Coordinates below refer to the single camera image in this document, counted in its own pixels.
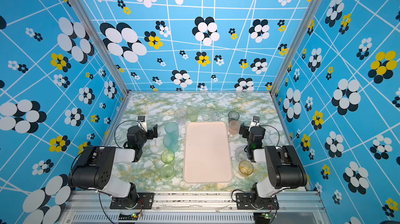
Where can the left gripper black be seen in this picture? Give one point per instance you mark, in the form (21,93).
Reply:
(152,130)

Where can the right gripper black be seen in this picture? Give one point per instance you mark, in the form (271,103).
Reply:
(245,130)

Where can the clear faceted glass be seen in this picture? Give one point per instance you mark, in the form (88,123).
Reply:
(216,116)

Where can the pale green textured cup front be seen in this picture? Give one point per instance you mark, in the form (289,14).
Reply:
(167,171)

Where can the clear smooth glass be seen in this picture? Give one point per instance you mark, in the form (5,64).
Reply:
(180,116)

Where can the light green textured cup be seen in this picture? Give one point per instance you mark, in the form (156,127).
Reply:
(192,113)

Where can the clear ribbed glass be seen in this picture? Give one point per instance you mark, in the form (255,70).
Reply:
(206,116)

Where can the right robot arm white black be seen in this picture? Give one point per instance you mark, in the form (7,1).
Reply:
(285,169)

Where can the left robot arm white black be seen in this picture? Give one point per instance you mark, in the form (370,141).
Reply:
(93,170)

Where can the pink rectangular plastic tray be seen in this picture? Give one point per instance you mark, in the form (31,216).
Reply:
(207,157)

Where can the pink textured cup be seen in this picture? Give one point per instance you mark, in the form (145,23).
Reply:
(234,127)

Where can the dark grey tumbler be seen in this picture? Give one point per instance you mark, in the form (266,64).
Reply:
(233,116)

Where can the teal textured cup front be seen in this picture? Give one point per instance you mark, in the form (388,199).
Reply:
(170,142)

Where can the teal textured cup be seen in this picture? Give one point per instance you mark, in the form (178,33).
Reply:
(172,128)
(170,142)

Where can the amber yellow glass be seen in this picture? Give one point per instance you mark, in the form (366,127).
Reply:
(246,168)

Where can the green smooth glass rear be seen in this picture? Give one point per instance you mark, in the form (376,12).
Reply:
(168,157)

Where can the teal textured cup rear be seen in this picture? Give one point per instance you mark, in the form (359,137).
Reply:
(172,128)

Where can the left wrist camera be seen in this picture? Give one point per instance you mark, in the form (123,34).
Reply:
(142,123)

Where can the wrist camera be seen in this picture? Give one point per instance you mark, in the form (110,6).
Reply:
(255,121)
(142,123)

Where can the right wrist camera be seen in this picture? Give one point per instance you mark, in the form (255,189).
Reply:
(255,121)

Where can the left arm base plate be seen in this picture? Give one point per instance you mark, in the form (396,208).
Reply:
(139,201)

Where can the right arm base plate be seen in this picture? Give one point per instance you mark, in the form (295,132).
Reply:
(247,201)

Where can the aluminium front rail frame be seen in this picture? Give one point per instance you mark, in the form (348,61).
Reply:
(170,207)

